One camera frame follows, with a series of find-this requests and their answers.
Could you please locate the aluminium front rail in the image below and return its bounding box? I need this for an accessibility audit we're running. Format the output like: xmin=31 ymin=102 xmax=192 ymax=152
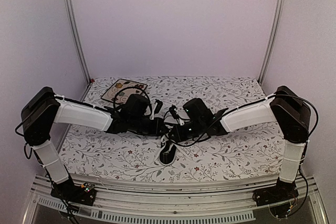
xmin=23 ymin=175 xmax=326 ymax=224

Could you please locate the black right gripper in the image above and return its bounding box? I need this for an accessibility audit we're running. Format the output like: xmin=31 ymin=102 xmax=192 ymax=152
xmin=166 ymin=120 xmax=205 ymax=143

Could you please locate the aluminium frame post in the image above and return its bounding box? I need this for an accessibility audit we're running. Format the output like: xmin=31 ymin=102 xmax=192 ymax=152
xmin=258 ymin=0 xmax=285 ymax=86
xmin=59 ymin=0 xmax=91 ymax=84

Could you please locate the floral patterned table mat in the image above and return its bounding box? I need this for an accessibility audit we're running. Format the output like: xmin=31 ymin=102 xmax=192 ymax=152
xmin=59 ymin=77 xmax=285 ymax=183

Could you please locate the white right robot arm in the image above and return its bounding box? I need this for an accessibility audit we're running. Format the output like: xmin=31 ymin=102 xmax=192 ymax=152
xmin=166 ymin=86 xmax=318 ymax=201

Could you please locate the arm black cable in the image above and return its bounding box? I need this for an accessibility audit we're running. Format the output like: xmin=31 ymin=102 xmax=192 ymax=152
xmin=112 ymin=86 xmax=153 ymax=116
xmin=162 ymin=108 xmax=229 ymax=148

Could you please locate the right aluminium frame post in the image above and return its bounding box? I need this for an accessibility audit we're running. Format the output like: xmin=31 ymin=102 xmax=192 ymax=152
xmin=258 ymin=0 xmax=285 ymax=86

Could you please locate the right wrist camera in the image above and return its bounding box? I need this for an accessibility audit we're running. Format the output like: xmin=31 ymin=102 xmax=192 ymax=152
xmin=169 ymin=105 xmax=185 ymax=126

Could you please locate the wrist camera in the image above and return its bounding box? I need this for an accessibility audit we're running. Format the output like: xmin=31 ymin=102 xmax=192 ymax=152
xmin=150 ymin=99 xmax=163 ymax=120
xmin=169 ymin=105 xmax=185 ymax=126

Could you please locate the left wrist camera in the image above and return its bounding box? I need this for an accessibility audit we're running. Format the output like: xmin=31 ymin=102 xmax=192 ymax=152
xmin=150 ymin=99 xmax=163 ymax=120

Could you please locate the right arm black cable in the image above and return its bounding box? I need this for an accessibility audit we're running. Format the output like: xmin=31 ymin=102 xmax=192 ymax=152
xmin=162 ymin=108 xmax=229 ymax=148

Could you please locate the left aluminium frame post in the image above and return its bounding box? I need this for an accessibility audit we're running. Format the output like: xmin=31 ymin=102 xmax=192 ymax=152
xmin=59 ymin=0 xmax=91 ymax=84

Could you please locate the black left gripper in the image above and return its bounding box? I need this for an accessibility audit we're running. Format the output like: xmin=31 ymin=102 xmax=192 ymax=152
xmin=129 ymin=116 xmax=170 ymax=137

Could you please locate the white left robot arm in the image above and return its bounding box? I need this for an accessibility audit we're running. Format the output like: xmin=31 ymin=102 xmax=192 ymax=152
xmin=17 ymin=87 xmax=169 ymax=200

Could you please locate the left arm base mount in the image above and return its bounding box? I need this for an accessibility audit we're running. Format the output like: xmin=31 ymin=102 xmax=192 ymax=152
xmin=50 ymin=180 xmax=97 ymax=206

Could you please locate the black canvas sneaker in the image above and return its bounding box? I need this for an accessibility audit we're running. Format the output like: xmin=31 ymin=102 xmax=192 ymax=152
xmin=159 ymin=141 xmax=176 ymax=166

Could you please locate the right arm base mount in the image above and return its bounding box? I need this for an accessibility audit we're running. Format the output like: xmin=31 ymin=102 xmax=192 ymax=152
xmin=252 ymin=179 xmax=308 ymax=219

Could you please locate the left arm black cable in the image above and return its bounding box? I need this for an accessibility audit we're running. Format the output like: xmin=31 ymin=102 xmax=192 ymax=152
xmin=112 ymin=86 xmax=153 ymax=116

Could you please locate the square floral ceramic plate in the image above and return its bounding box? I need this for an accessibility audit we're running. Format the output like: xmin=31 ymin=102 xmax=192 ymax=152
xmin=101 ymin=79 xmax=148 ymax=104

